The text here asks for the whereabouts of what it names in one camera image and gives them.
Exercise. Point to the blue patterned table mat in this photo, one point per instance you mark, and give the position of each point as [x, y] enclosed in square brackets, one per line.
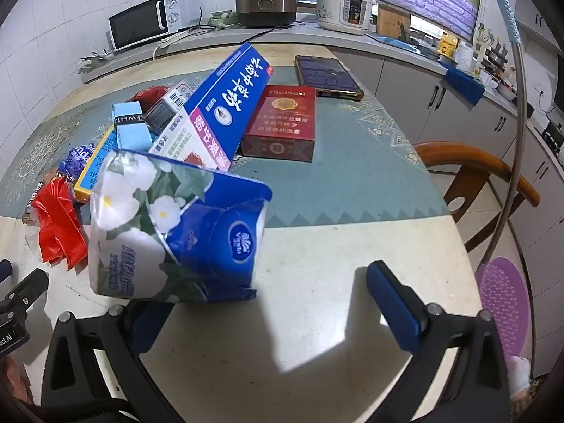
[352, 163]

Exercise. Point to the red plastic wrapper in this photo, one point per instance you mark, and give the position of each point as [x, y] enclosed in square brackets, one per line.
[57, 224]

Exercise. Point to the red snack bag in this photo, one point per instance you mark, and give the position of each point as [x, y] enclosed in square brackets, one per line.
[147, 95]

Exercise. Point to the blue floral tissue pack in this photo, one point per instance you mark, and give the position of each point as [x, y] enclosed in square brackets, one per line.
[145, 229]

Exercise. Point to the blue toothpaste box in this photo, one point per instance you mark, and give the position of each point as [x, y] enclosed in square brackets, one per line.
[229, 97]

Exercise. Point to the wooden chair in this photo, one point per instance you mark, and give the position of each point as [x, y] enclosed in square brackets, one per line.
[476, 163]

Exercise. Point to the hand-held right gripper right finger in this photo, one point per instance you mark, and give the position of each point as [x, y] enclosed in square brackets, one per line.
[392, 304]

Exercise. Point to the utensil rack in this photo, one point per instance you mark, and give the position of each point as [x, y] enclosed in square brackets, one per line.
[493, 50]

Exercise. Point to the brown snack packet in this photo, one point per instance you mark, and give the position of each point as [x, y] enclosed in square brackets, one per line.
[37, 194]

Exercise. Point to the white microwave oven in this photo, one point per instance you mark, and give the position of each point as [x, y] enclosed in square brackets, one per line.
[145, 20]

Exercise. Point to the yellow carton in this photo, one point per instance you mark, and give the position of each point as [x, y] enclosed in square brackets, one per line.
[449, 43]

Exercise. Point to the red cigarette box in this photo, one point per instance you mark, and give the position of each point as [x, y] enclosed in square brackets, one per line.
[282, 123]

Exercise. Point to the blue basin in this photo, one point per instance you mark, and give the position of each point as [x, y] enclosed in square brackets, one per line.
[390, 40]

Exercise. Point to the black smartphone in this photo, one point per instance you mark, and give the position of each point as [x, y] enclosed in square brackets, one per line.
[328, 77]

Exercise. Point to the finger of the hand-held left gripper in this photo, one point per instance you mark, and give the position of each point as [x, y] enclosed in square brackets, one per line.
[4, 269]
[27, 286]

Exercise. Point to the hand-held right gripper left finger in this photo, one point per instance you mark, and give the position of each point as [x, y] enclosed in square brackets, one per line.
[147, 327]

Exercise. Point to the small grey box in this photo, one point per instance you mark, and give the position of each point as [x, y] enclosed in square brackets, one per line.
[167, 108]

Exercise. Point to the blue cloth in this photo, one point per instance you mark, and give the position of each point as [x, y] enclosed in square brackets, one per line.
[462, 81]

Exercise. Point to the light blue banded packet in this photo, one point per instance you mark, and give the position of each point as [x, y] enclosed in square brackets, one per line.
[131, 125]

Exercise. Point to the wooden cutting board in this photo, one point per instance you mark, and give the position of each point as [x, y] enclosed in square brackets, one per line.
[392, 20]

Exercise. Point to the dark rice cooker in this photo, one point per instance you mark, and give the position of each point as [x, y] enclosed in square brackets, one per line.
[264, 4]

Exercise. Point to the purple foil wrapper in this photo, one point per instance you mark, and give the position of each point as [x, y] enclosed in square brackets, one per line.
[77, 161]

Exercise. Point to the yellow blue box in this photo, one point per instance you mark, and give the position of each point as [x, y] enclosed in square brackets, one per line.
[94, 172]

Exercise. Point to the white jar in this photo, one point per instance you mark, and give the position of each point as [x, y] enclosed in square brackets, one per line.
[465, 57]

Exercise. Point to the white pressure cooker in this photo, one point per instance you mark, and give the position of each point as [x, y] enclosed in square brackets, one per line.
[343, 6]

